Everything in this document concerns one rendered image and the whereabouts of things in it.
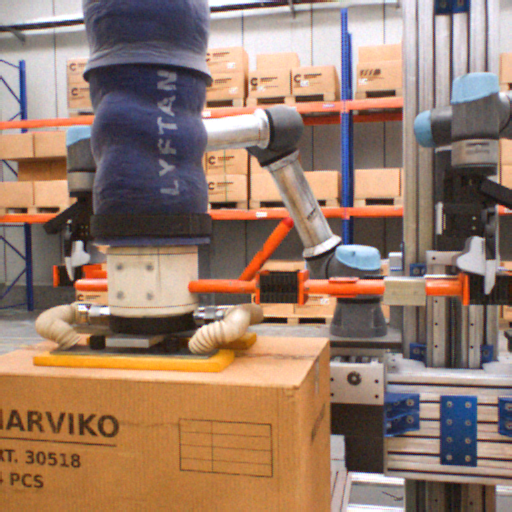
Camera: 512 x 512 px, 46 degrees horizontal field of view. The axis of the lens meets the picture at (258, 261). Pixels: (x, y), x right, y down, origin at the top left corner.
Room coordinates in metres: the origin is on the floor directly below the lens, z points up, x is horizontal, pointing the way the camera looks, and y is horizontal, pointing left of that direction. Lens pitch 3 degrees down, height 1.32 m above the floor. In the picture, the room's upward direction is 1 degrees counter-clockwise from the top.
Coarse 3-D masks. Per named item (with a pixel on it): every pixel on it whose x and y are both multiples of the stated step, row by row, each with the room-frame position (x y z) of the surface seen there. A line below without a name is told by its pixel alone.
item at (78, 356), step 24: (96, 336) 1.06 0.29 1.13; (168, 336) 1.04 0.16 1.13; (48, 360) 1.04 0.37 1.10; (72, 360) 1.03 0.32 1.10; (96, 360) 1.02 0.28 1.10; (120, 360) 1.01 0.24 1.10; (144, 360) 1.00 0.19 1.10; (168, 360) 0.99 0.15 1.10; (192, 360) 0.99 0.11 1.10; (216, 360) 0.98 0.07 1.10
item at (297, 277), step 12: (264, 276) 1.05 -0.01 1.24; (276, 276) 1.05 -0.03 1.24; (288, 276) 1.04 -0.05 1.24; (300, 276) 1.05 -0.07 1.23; (264, 288) 1.06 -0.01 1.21; (276, 288) 1.06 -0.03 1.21; (288, 288) 1.05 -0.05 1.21; (300, 288) 1.05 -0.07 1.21; (264, 300) 1.05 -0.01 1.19; (276, 300) 1.05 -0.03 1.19; (288, 300) 1.04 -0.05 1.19; (300, 300) 1.05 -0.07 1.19
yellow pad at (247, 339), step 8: (88, 336) 1.23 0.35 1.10; (184, 336) 1.20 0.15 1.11; (192, 336) 1.20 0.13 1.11; (240, 336) 1.20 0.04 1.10; (248, 336) 1.21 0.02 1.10; (256, 336) 1.24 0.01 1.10; (88, 344) 1.23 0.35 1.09; (184, 344) 1.18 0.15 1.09; (224, 344) 1.17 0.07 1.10; (232, 344) 1.16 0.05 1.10; (240, 344) 1.16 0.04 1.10; (248, 344) 1.17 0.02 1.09
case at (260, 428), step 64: (0, 384) 1.01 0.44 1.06; (64, 384) 0.98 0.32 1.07; (128, 384) 0.95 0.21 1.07; (192, 384) 0.93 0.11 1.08; (256, 384) 0.90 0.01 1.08; (320, 384) 1.12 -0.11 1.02; (0, 448) 1.01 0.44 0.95; (64, 448) 0.98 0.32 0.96; (128, 448) 0.95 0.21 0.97; (192, 448) 0.93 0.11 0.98; (256, 448) 0.90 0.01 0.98; (320, 448) 1.11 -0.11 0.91
